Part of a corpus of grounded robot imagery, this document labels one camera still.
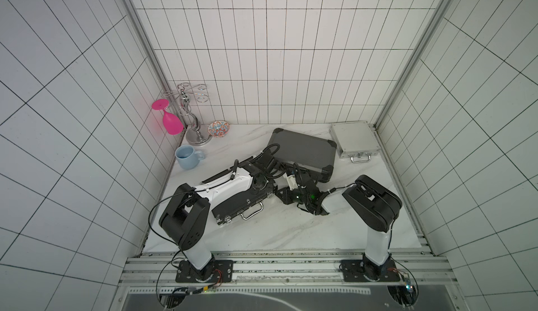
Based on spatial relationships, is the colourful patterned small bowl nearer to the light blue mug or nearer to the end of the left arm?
the light blue mug

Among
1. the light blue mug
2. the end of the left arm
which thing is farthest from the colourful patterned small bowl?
the end of the left arm

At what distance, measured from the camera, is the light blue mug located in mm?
998

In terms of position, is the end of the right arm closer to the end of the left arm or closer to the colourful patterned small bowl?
the end of the left arm

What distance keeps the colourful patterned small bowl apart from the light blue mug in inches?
6.3

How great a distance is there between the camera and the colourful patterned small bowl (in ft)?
3.81

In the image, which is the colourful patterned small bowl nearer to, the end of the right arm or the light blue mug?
the light blue mug

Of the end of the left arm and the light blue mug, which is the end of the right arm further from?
the light blue mug
